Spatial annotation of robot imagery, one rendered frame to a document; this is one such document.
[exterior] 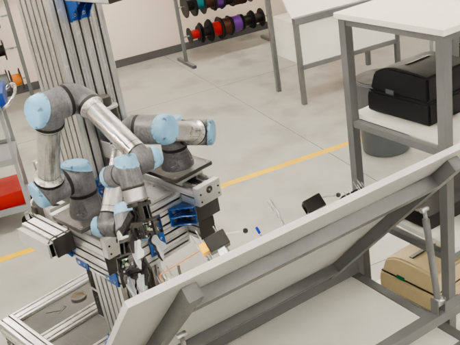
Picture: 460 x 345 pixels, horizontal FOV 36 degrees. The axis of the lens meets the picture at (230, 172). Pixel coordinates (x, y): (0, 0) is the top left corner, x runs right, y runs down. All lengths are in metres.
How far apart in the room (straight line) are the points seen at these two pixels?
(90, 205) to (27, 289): 2.06
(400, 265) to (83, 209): 1.30
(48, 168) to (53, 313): 1.60
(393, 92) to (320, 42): 4.46
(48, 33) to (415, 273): 1.74
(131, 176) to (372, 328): 1.04
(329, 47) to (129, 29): 3.34
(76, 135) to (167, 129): 0.55
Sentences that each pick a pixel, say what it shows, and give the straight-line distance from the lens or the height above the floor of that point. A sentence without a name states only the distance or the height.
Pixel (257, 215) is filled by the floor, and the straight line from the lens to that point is 5.08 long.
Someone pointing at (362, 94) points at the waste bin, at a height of 0.54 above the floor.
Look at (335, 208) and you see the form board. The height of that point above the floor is 1.60.
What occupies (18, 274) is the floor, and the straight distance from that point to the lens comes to 5.09.
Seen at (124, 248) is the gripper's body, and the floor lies 1.27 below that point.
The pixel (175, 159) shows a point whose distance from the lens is 3.13.
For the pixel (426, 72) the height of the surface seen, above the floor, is 1.64.
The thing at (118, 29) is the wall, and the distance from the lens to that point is 9.46.
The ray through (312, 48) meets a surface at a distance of 6.96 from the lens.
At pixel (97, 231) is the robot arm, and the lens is 2.64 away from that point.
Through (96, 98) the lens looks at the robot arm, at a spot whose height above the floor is 1.70.
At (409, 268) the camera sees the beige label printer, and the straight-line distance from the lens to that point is 2.89.
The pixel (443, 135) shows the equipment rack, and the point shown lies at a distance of 2.35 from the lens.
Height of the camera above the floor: 2.44
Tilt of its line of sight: 25 degrees down
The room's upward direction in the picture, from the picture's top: 9 degrees counter-clockwise
